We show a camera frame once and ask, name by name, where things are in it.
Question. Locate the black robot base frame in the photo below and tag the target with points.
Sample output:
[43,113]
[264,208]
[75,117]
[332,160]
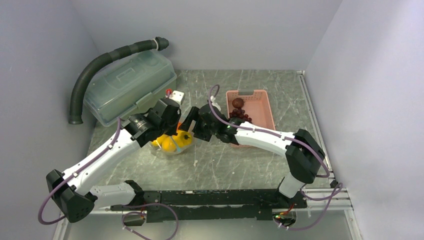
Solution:
[185,205]

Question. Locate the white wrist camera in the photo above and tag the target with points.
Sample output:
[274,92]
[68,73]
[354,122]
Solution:
[214,103]
[175,95]

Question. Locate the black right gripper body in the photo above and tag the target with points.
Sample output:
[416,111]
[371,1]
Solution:
[200,129]

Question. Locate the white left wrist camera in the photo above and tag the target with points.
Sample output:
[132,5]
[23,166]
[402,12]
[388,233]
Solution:
[175,95]

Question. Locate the yellow lemon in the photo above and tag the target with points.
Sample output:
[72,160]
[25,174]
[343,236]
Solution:
[168,145]

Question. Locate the pink plastic basket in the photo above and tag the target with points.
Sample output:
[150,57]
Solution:
[258,106]

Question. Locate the clear zip top bag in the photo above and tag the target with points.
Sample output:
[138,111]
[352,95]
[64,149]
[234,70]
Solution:
[179,150]

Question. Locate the dark purple grape bunch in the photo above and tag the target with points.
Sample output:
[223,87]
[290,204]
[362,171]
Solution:
[240,114]

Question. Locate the aluminium rail frame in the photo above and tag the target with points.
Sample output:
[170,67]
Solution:
[340,203]

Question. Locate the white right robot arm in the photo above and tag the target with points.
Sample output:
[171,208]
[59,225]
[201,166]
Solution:
[303,154]

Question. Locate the yellow bell pepper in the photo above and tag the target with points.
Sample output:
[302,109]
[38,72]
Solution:
[183,139]

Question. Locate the grey green storage box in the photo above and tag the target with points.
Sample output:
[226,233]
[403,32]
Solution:
[131,85]

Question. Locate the yellow mango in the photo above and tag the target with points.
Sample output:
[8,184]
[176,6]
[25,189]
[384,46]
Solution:
[159,141]

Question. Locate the dark red passion fruit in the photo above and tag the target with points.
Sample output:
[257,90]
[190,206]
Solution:
[238,103]

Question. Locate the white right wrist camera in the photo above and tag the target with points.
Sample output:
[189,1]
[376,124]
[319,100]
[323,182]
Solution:
[214,103]

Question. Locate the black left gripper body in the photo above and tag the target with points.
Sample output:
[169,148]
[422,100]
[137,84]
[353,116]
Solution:
[170,127]

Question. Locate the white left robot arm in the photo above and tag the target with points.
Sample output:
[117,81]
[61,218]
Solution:
[76,191]

